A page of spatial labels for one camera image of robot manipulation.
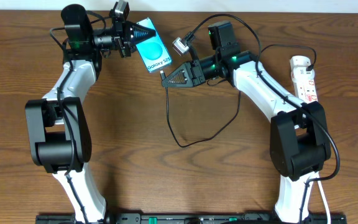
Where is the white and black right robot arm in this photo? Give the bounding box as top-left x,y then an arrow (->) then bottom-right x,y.
162,21 -> 337,223

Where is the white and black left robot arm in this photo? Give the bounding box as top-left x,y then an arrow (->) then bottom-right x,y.
25,1 -> 157,223

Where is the blue screen Galaxy smartphone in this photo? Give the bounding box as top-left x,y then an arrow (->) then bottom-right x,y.
136,17 -> 173,73

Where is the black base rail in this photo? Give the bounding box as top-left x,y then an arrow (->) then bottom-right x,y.
35,212 -> 347,224

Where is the white power strip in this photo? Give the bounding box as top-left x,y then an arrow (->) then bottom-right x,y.
291,67 -> 318,103

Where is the black charging cable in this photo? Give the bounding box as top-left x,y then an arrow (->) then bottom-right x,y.
159,44 -> 318,149

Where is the white USB charger adapter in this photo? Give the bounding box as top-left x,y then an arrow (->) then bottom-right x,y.
290,55 -> 314,71

